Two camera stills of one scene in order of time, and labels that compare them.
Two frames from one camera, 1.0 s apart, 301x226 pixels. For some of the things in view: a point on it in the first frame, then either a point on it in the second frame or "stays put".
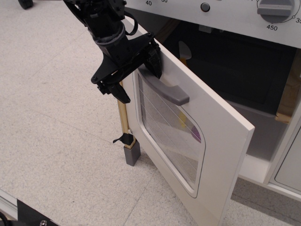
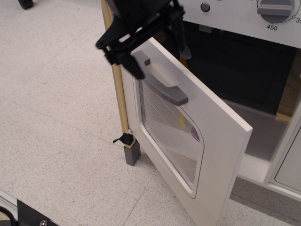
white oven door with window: (189, 143) stays put
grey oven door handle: (175, 94) stays put
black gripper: (120, 56) to (137, 20)
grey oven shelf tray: (245, 71) stays put
